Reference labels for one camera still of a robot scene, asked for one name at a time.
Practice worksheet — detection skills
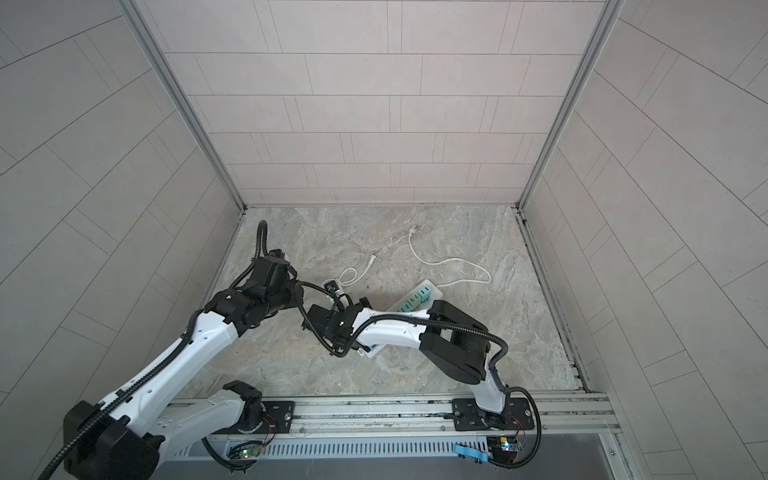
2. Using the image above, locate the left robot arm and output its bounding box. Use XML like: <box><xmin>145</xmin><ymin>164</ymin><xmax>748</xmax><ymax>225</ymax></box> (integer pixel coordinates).
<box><xmin>40</xmin><ymin>221</ymin><xmax>297</xmax><ymax>479</ymax></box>

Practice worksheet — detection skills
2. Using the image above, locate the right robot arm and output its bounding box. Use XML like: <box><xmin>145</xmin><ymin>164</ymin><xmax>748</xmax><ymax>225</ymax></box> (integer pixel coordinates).
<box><xmin>296</xmin><ymin>293</ymin><xmax>543</xmax><ymax>469</ymax></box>

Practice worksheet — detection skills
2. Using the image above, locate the white multicolour power strip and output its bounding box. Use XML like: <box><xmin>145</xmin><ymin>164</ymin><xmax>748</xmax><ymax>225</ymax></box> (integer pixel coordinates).
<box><xmin>357</xmin><ymin>280</ymin><xmax>443</xmax><ymax>358</ymax></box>

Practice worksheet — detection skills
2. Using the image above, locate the left circuit board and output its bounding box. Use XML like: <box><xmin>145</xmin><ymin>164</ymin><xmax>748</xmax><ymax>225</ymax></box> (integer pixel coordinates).
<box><xmin>228</xmin><ymin>440</ymin><xmax>265</xmax><ymax>461</ymax></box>

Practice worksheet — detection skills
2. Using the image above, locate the circuit board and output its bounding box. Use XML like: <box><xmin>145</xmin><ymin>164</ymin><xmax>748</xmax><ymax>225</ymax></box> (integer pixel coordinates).
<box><xmin>228</xmin><ymin>440</ymin><xmax>265</xmax><ymax>461</ymax></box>
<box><xmin>486</xmin><ymin>436</ymin><xmax>524</xmax><ymax>467</ymax></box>

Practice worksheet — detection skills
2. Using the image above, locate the blue tape tag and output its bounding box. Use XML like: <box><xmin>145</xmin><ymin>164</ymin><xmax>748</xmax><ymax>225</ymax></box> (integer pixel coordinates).
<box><xmin>453</xmin><ymin>444</ymin><xmax>489</xmax><ymax>464</ymax></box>

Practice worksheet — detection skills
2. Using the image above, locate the right circuit board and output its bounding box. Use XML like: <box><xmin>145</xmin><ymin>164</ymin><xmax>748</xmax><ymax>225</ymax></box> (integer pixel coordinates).
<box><xmin>486</xmin><ymin>436</ymin><xmax>524</xmax><ymax>467</ymax></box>

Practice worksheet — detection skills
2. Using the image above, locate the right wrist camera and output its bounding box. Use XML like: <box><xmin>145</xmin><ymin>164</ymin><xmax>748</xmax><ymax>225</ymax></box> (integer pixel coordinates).
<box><xmin>323</xmin><ymin>279</ymin><xmax>353</xmax><ymax>307</ymax></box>

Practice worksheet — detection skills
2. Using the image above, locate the white cable of blue cube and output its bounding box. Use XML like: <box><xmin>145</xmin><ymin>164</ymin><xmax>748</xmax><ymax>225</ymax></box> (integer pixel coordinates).
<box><xmin>335</xmin><ymin>254</ymin><xmax>379</xmax><ymax>288</ymax></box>

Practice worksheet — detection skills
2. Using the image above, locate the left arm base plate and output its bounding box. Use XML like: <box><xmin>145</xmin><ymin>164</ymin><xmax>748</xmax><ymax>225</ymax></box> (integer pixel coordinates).
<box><xmin>214</xmin><ymin>400</ymin><xmax>296</xmax><ymax>436</ymax></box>

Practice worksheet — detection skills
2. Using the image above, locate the white power strip cord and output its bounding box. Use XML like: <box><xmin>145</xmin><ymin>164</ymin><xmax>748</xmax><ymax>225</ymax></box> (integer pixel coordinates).
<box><xmin>406</xmin><ymin>225</ymin><xmax>493</xmax><ymax>289</ymax></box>

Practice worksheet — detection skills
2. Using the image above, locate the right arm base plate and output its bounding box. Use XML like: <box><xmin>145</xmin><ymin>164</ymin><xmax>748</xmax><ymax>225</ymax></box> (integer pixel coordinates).
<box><xmin>451</xmin><ymin>397</ymin><xmax>536</xmax><ymax>433</ymax></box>

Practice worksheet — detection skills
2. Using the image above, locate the aluminium rail frame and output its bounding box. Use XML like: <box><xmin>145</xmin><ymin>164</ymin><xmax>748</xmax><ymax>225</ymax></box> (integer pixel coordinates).
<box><xmin>161</xmin><ymin>391</ymin><xmax>621</xmax><ymax>464</ymax></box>

